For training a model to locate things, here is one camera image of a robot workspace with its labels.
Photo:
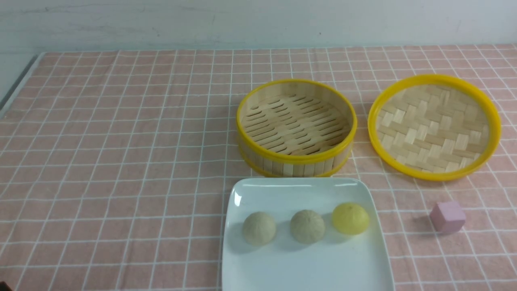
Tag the beige steamed bun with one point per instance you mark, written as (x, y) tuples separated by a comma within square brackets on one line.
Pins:
[(307, 227), (259, 228)]

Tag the yellow steamed bun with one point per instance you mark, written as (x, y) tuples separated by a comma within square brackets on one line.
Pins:
[(350, 219)]

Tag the white square plate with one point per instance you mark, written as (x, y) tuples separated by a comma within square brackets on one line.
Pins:
[(336, 263)]

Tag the bamboo steamer basket yellow rim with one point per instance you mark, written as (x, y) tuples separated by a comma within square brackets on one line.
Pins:
[(295, 128)]

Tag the pink checkered tablecloth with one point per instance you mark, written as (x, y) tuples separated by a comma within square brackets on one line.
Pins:
[(116, 167)]

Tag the woven bamboo steamer lid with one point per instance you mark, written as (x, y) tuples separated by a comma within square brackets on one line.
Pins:
[(434, 127)]

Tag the pink cube block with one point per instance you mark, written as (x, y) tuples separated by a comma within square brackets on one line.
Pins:
[(447, 217)]

